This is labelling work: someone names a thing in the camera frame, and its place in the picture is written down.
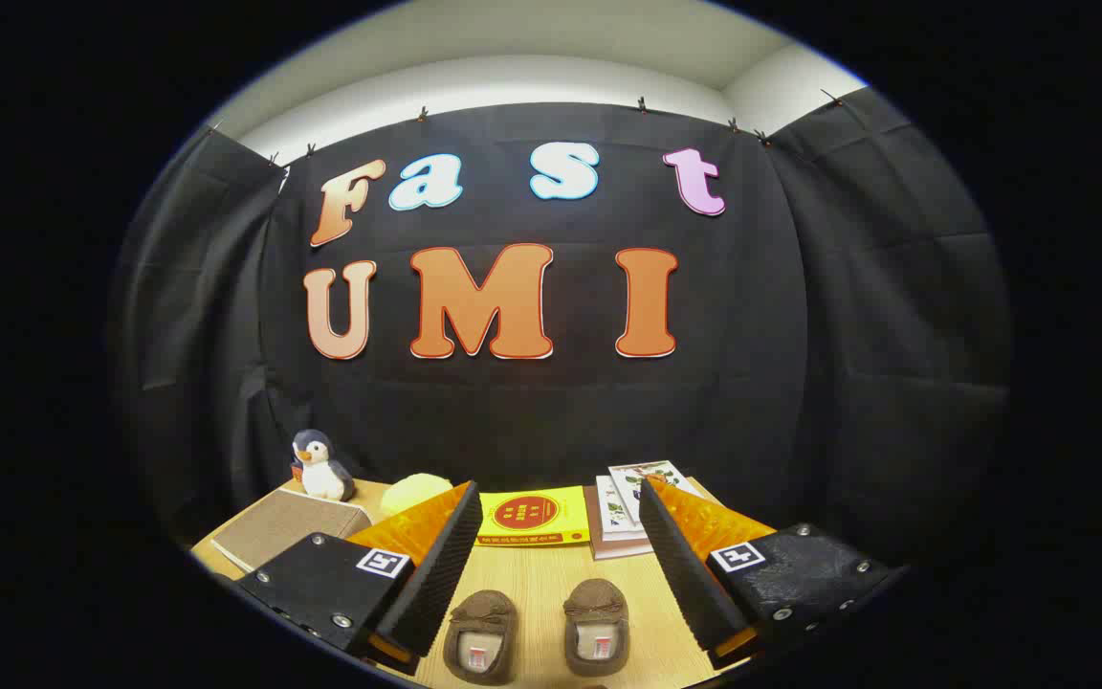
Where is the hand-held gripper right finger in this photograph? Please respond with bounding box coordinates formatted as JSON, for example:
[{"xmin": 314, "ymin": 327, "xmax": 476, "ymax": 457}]
[{"xmin": 639, "ymin": 477, "xmax": 906, "ymax": 671}]

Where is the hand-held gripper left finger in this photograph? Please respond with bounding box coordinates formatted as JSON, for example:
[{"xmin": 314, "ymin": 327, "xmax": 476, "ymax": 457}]
[{"xmin": 235, "ymin": 481, "xmax": 482, "ymax": 676}]

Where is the brown moccasin shoe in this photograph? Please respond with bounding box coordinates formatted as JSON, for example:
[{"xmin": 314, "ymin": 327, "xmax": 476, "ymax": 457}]
[
  {"xmin": 443, "ymin": 590, "xmax": 518, "ymax": 685},
  {"xmin": 563, "ymin": 578, "xmax": 630, "ymax": 678}
]

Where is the beige fabric storage box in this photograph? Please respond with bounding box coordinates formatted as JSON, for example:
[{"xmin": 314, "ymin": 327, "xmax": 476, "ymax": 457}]
[{"xmin": 211, "ymin": 490, "xmax": 372, "ymax": 573}]

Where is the yellow round plush cushion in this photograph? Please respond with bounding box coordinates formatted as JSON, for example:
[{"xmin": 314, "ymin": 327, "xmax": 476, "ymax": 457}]
[{"xmin": 381, "ymin": 473, "xmax": 453, "ymax": 518}]

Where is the white illustrated book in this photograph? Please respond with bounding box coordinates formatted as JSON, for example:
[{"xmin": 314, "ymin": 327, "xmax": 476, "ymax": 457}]
[{"xmin": 608, "ymin": 460, "xmax": 705, "ymax": 522}]

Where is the yellow book with red circle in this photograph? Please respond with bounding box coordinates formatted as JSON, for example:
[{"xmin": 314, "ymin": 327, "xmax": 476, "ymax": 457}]
[{"xmin": 476, "ymin": 486, "xmax": 592, "ymax": 548}]

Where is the penguin plush toy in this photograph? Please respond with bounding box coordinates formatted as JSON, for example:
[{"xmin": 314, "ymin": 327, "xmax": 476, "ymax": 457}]
[{"xmin": 289, "ymin": 430, "xmax": 357, "ymax": 502}]

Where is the black backdrop cloth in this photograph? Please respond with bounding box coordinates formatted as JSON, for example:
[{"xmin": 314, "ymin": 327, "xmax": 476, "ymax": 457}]
[{"xmin": 111, "ymin": 86, "xmax": 1011, "ymax": 566}]

